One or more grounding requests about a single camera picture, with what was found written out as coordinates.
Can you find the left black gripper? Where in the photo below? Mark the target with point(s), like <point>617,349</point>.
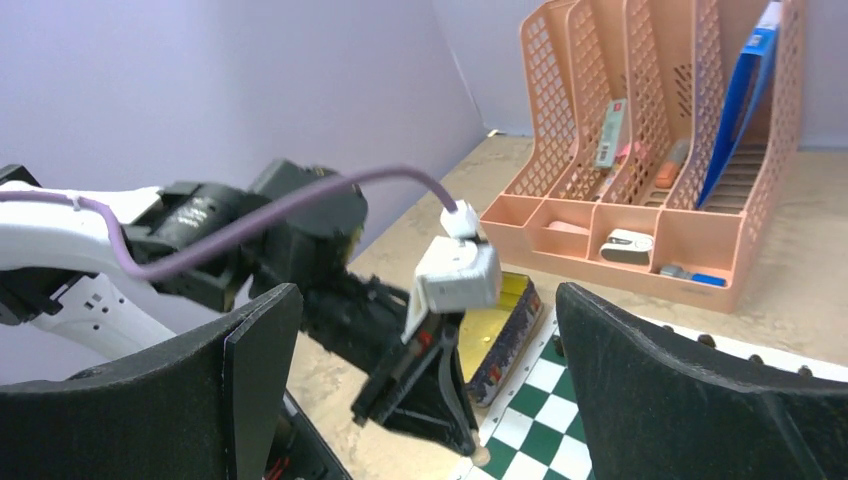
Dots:
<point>413,387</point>

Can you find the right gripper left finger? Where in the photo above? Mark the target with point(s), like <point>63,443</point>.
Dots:
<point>202,405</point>

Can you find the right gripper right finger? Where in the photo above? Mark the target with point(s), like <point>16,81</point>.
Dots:
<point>655,404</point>

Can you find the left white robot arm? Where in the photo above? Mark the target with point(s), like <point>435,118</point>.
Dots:
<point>61,251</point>

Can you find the green white chess board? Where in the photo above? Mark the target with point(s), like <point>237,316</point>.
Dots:
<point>534,430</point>

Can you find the left gold tin tray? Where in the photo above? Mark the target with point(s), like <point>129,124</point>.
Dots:
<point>491,340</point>

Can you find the white stapler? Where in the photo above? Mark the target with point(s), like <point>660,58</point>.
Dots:
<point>628,247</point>

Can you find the pink desk organizer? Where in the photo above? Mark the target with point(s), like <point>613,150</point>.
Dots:
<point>672,61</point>

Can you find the white green box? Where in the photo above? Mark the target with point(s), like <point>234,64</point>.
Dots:
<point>614,134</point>

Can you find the blue folder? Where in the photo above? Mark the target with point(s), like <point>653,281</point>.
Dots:
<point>752,74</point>

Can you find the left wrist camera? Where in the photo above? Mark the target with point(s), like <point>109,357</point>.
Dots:
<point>457,272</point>

